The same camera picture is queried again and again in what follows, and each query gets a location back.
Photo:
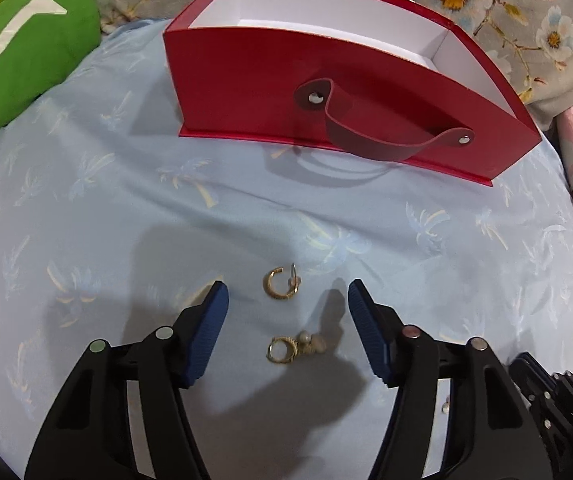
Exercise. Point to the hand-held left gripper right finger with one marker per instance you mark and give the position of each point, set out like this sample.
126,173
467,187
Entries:
371,335

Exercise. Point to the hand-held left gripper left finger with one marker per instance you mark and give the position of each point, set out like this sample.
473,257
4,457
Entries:
206,340

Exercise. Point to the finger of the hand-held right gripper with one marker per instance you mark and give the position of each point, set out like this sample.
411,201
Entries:
531,375

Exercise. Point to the gold hoop earring with pearls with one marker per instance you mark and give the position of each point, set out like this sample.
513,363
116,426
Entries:
311,344

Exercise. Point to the plain gold hoop earring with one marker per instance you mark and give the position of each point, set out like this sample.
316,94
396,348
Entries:
270,286

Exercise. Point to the gold earring white drop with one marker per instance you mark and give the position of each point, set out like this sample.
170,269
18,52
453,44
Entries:
446,409

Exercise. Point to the red box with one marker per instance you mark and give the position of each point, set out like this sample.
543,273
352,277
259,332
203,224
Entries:
246,85

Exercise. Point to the light blue printed bedsheet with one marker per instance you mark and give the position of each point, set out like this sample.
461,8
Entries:
116,210

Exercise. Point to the green round pillow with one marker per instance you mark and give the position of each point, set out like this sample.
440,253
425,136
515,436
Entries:
26,60

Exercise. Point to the grey floral blanket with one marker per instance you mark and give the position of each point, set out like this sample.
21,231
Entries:
516,20

